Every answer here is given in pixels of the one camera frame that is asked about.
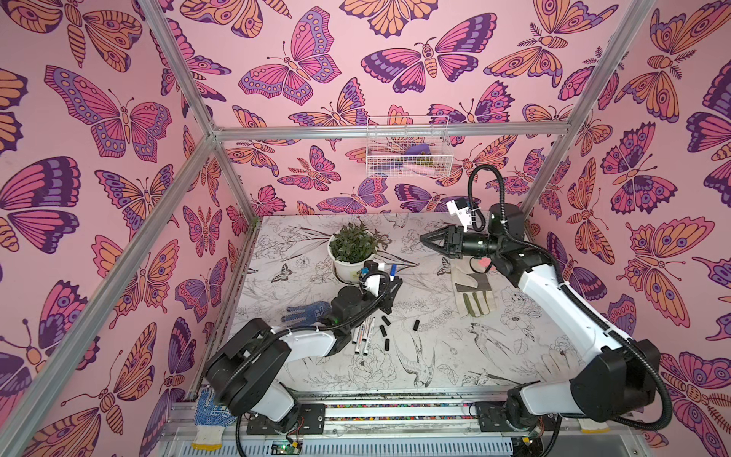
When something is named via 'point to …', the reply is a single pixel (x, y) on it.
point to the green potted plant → (355, 243)
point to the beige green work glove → (472, 287)
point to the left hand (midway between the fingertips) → (403, 278)
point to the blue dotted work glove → (312, 312)
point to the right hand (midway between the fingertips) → (424, 238)
